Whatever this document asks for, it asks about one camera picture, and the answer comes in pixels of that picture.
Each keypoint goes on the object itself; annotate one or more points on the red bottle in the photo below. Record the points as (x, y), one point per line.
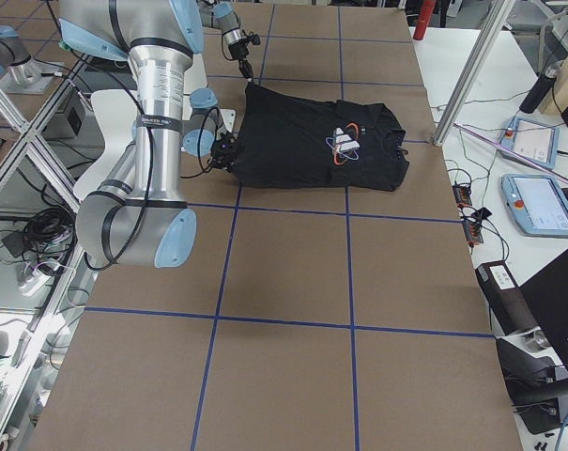
(424, 19)

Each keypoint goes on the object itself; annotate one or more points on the black monitor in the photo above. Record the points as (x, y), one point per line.
(537, 387)

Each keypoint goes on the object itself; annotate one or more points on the aluminium frame rail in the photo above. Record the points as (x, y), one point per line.
(28, 142)

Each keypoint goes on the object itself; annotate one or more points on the black graphic t-shirt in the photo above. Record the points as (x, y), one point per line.
(290, 143)

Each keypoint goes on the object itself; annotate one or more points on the white power strip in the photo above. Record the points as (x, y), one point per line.
(34, 276)

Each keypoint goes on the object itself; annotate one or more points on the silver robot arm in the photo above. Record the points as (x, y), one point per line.
(221, 16)
(138, 215)

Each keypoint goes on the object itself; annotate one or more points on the orange terminal block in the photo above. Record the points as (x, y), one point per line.
(470, 217)

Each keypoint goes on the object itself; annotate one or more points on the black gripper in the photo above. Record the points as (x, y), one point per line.
(216, 160)
(237, 53)

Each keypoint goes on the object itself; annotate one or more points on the white plastic chair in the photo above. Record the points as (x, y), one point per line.
(115, 113)

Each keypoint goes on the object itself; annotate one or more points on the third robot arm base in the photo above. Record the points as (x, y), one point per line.
(20, 73)

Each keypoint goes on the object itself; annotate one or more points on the black water bottle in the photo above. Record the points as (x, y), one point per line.
(544, 83)

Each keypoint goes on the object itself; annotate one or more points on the grey electrical box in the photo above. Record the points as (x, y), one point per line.
(68, 119)

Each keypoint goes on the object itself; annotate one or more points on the far blue teach pendant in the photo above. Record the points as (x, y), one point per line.
(533, 140)

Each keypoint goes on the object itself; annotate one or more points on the aluminium frame post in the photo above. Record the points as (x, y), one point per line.
(483, 45)

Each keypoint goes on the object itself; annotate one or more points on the blue teach pendant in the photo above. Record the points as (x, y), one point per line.
(537, 204)
(533, 140)

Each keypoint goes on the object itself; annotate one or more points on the near blue teach pendant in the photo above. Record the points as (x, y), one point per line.
(537, 204)

